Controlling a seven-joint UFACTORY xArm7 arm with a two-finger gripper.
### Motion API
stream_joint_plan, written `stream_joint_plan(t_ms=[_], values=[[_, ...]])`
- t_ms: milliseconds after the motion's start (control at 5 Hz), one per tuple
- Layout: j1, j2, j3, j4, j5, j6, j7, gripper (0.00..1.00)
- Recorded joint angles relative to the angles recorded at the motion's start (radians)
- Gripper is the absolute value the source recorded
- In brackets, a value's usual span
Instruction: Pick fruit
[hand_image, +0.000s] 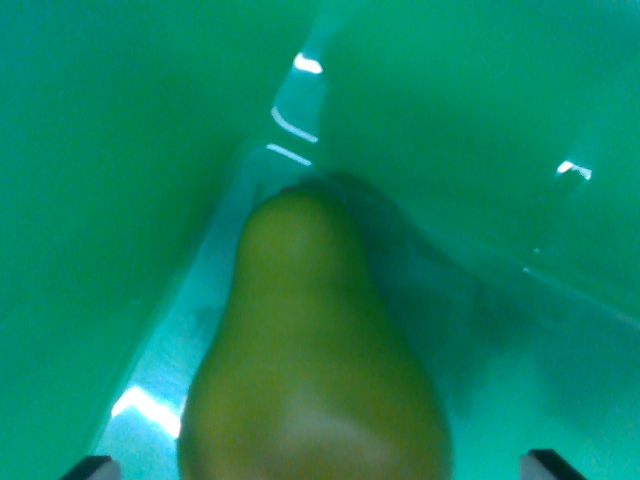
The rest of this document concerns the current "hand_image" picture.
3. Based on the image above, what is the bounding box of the green pear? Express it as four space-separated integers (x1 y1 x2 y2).
177 192 455 480

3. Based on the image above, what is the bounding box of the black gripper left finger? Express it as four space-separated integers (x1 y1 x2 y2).
59 454 122 480

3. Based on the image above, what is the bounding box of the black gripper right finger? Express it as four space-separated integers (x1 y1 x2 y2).
518 448 587 480

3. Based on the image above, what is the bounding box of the green plastic bin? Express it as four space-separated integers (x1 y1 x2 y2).
0 0 640 480

